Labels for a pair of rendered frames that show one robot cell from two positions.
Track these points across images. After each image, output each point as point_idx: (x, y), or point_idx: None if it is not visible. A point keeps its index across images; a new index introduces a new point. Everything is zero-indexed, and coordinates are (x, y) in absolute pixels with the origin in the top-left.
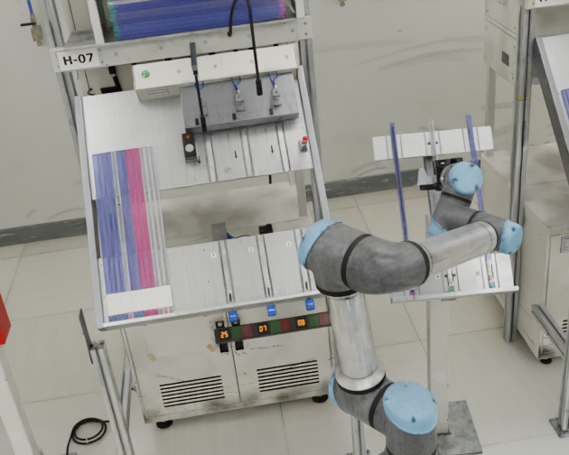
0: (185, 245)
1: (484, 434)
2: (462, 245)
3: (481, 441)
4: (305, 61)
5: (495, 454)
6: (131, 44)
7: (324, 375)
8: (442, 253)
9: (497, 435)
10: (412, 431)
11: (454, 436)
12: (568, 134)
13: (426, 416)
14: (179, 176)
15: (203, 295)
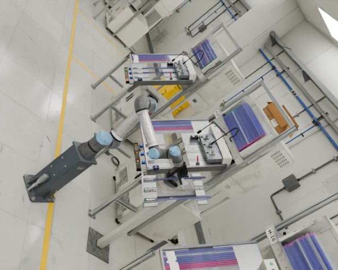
0: None
1: (93, 258)
2: (148, 128)
3: (90, 255)
4: (229, 167)
5: (84, 254)
6: (223, 122)
7: (124, 212)
8: (145, 118)
9: (92, 262)
10: (97, 134)
11: (94, 247)
12: (211, 245)
13: (100, 135)
14: (185, 137)
15: None
